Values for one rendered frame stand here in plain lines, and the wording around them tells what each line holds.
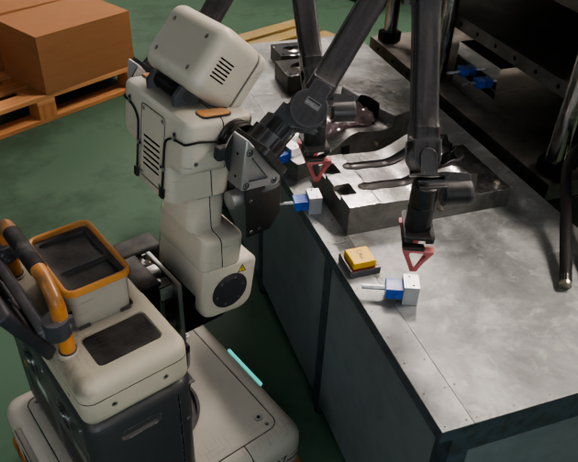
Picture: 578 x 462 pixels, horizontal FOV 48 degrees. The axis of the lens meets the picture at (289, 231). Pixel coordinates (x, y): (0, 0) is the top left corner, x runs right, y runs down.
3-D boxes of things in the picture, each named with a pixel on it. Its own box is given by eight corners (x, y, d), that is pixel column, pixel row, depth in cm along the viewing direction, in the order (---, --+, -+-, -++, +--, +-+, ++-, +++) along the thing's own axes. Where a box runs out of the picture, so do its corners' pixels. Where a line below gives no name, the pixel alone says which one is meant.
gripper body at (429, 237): (428, 218, 146) (435, 191, 141) (434, 247, 138) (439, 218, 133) (400, 216, 146) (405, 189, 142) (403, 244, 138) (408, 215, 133)
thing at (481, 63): (489, 114, 236) (500, 69, 226) (451, 83, 257) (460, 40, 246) (600, 98, 251) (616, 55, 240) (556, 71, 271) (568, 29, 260)
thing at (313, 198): (274, 218, 178) (275, 202, 175) (272, 207, 182) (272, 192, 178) (321, 214, 180) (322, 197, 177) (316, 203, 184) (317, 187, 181)
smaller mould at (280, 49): (280, 71, 258) (281, 56, 254) (270, 58, 267) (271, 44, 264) (320, 66, 262) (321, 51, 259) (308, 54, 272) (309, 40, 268)
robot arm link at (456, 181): (407, 151, 140) (420, 148, 132) (459, 150, 141) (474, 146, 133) (409, 207, 141) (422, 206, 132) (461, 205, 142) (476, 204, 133)
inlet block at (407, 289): (361, 302, 152) (362, 284, 149) (360, 287, 156) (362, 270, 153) (416, 305, 152) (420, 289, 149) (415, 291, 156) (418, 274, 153)
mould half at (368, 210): (346, 236, 173) (351, 192, 165) (311, 184, 192) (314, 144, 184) (505, 205, 187) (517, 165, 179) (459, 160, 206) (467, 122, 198)
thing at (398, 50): (543, 201, 203) (549, 185, 199) (369, 48, 300) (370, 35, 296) (744, 163, 227) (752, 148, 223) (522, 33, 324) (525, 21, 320)
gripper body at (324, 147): (321, 137, 174) (323, 112, 170) (331, 156, 166) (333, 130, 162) (297, 138, 173) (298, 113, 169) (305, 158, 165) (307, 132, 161)
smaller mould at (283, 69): (287, 93, 241) (287, 76, 236) (274, 78, 252) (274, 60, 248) (337, 88, 246) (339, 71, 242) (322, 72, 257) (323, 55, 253)
